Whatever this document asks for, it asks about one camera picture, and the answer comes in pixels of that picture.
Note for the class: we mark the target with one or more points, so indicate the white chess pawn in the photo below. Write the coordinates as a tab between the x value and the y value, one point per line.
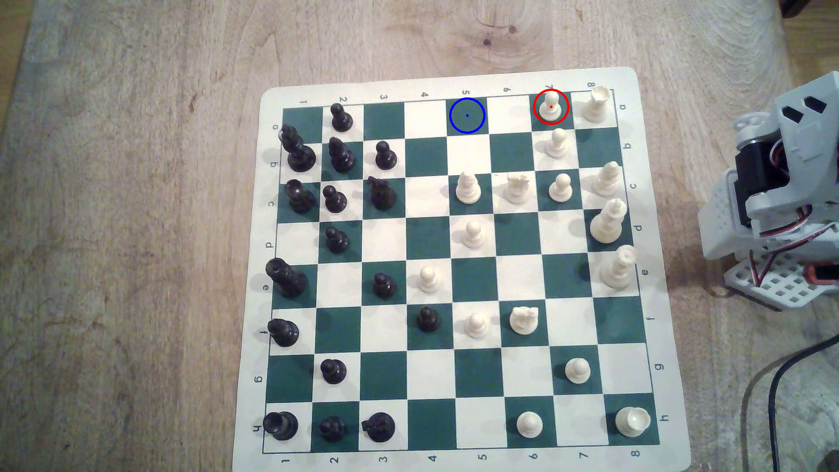
473	236
529	425
477	326
551	111
560	189
577	371
557	145
429	280

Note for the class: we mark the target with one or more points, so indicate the white printed robot arm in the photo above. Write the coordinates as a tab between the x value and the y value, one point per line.
809	151

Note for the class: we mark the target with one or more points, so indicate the black chess knight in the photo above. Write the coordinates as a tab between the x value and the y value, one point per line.
382	195
379	427

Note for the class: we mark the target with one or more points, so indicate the black chess pawn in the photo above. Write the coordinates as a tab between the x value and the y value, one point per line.
335	200
332	429
341	120
333	372
337	242
385	286
428	320
386	158

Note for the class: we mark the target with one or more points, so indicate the white chess bishop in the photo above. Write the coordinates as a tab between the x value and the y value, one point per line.
606	181
468	189

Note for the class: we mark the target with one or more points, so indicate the white chess knight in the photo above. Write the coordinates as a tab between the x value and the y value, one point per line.
524	321
517	189

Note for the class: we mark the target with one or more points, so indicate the black chess king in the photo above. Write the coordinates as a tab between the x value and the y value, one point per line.
288	280

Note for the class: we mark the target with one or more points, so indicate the green white chess board mat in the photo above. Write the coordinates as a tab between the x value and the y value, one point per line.
383	380

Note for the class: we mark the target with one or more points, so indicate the white chess queen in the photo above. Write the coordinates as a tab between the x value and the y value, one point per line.
607	224

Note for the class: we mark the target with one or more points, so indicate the white chess king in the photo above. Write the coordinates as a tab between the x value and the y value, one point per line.
617	270

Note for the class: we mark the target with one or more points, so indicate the white chess rook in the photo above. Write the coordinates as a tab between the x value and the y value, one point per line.
632	422
596	107

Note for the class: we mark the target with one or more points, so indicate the black chess rook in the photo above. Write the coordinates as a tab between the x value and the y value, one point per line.
280	426

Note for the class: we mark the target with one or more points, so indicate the black bishop c1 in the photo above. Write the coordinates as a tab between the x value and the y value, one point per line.
301	198

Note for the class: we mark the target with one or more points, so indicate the orange table clamp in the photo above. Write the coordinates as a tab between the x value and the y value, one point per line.
824	273

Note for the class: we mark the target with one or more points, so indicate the white grid robot base plate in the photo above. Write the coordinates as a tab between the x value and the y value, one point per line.
783	285

